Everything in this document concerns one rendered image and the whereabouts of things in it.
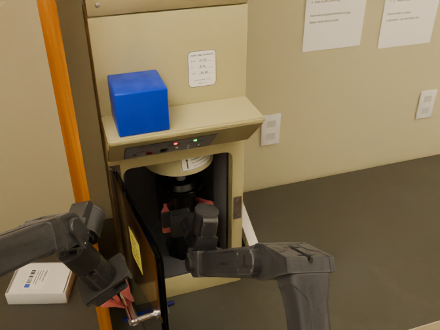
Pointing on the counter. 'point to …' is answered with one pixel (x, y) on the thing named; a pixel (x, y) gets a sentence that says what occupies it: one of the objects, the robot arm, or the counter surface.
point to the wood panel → (67, 114)
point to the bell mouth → (182, 166)
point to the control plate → (168, 146)
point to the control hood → (191, 125)
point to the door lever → (135, 313)
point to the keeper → (237, 207)
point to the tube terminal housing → (175, 86)
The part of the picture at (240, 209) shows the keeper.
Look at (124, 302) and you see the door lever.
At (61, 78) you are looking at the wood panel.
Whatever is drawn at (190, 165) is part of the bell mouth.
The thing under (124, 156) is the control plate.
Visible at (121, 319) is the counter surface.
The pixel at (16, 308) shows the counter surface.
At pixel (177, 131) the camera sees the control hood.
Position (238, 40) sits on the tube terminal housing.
